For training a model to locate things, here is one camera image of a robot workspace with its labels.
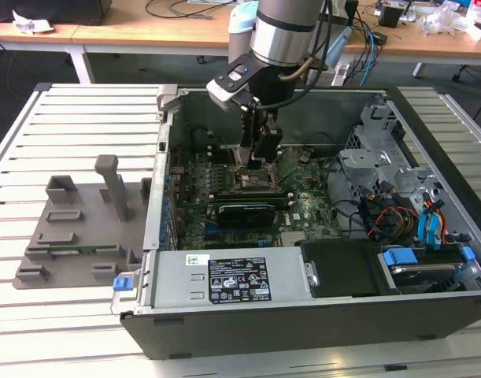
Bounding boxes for small black box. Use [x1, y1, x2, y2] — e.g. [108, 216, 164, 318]
[379, 4, 405, 28]

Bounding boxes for black graphics card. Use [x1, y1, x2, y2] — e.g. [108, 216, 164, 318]
[215, 202, 276, 228]

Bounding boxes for white power strip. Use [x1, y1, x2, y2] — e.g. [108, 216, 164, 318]
[329, 61, 352, 87]

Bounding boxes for wooden desk white legs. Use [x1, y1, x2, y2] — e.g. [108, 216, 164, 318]
[0, 17, 92, 84]
[72, 0, 481, 80]

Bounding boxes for blue round cable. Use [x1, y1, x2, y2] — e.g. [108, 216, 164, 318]
[357, 23, 385, 87]

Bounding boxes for red data cable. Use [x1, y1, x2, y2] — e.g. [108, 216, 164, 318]
[439, 208, 456, 246]

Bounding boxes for hard disk blue carrier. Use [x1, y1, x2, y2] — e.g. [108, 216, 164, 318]
[379, 246, 475, 295]

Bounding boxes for grey parts rack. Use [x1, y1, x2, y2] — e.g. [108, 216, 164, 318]
[12, 154, 154, 291]

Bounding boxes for RAM slot white clips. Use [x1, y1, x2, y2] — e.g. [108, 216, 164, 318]
[212, 192, 294, 200]
[213, 200, 295, 208]
[207, 151, 283, 160]
[207, 143, 283, 153]

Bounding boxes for black plastic shroud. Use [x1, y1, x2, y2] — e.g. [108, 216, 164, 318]
[300, 239, 383, 299]

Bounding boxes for black chair base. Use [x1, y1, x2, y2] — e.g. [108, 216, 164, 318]
[451, 62, 477, 83]

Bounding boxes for black cable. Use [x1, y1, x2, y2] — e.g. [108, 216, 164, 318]
[329, 198, 368, 240]

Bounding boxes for green RAM stick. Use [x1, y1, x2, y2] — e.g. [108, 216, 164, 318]
[49, 245, 119, 255]

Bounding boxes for blue flat data cable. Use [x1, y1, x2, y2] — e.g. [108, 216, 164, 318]
[427, 199, 446, 254]
[416, 212, 432, 250]

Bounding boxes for green motherboard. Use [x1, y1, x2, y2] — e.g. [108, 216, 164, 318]
[167, 143, 346, 251]

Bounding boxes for metal socket cover frame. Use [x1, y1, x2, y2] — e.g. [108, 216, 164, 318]
[275, 146, 301, 180]

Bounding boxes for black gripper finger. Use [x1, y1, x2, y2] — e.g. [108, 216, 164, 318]
[252, 124, 285, 169]
[239, 104, 263, 169]

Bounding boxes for crumpled white paper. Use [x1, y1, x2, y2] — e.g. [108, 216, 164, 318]
[11, 9, 55, 35]

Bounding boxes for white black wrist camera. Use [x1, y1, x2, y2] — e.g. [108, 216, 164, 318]
[205, 54, 261, 113]

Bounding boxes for multicolour power wire bundle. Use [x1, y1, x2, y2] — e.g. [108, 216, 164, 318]
[366, 204, 420, 239]

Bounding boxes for clear plastic bags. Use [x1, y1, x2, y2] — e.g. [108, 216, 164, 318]
[419, 2, 468, 35]

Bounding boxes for grey plastic case latch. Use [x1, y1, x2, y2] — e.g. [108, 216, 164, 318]
[156, 84, 183, 119]

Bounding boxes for CPU socket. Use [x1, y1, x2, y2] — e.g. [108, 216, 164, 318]
[231, 163, 283, 194]

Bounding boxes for silver finned chipset heatsink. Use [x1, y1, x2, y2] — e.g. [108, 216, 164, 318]
[280, 231, 308, 244]

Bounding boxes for pale blue teach pendant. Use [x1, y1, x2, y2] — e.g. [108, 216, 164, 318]
[324, 26, 354, 68]

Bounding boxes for black computer box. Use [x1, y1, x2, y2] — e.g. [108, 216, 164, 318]
[0, 0, 112, 24]

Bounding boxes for white cardboard box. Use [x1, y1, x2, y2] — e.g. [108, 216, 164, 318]
[466, 0, 481, 41]

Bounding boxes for black open PC case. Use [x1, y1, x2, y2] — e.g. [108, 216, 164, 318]
[109, 84, 481, 361]

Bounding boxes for silver power supply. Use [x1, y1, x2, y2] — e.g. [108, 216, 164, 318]
[134, 248, 318, 316]

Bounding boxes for copper coloured cable sleeve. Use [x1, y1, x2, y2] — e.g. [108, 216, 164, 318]
[279, 57, 318, 83]

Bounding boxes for grey metal drive cage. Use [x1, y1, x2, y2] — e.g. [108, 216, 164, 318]
[337, 94, 448, 247]

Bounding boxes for black rating label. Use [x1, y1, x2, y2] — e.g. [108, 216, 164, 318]
[206, 257, 273, 305]

